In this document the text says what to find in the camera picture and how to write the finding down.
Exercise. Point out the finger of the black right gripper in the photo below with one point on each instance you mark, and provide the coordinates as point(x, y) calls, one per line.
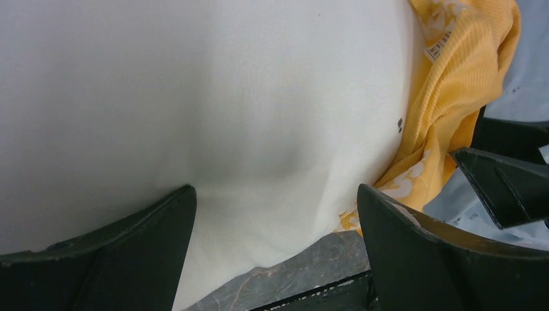
point(525, 141)
point(512, 191)

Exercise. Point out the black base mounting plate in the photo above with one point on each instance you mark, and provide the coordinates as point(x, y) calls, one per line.
point(356, 292)

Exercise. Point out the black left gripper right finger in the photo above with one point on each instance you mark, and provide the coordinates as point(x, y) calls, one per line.
point(421, 263)

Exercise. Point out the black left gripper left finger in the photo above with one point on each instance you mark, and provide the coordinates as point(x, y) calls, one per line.
point(132, 264)

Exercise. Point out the orange Mickey Mouse pillowcase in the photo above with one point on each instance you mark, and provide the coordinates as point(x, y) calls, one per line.
point(424, 71)

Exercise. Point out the white pillow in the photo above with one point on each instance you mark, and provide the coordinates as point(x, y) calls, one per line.
point(274, 111)

